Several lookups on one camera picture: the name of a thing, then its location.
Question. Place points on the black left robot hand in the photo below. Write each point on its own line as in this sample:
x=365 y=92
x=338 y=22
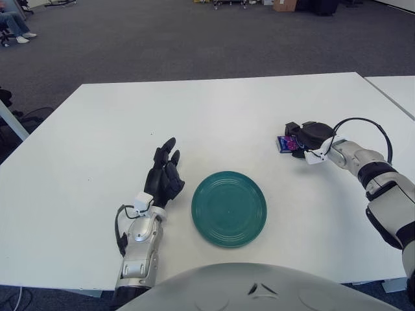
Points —
x=160 y=181

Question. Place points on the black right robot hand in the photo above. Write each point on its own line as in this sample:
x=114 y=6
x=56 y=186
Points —
x=316 y=134

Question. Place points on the blue purple gum pack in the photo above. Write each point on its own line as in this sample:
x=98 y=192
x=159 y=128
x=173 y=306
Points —
x=285 y=144

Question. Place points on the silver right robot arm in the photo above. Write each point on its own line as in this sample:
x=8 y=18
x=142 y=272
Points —
x=382 y=181

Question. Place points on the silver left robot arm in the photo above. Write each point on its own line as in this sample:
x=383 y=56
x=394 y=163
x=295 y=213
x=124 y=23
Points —
x=141 y=233

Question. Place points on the green round plate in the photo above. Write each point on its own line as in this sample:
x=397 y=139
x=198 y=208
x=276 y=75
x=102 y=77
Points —
x=229 y=210

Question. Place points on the white table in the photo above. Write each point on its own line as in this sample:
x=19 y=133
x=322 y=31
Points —
x=397 y=92

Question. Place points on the grey robot torso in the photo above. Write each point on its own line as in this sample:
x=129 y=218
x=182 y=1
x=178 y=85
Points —
x=227 y=288

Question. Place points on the black bag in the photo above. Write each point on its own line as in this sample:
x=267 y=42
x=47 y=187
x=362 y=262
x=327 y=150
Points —
x=325 y=7

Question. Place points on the brown cardboard box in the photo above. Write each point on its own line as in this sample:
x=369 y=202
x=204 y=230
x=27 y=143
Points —
x=285 y=4

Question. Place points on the wheeled cart bases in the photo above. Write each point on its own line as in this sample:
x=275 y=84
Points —
x=230 y=3

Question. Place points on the white table leg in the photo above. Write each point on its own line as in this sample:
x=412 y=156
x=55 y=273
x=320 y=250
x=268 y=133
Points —
x=13 y=123

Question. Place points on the black chair wheel base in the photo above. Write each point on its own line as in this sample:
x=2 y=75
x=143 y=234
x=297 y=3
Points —
x=61 y=2

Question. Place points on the black swivel chair base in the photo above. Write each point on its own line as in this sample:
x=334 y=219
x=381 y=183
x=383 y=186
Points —
x=6 y=37

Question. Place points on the seated person in jeans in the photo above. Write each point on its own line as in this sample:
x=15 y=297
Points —
x=16 y=26

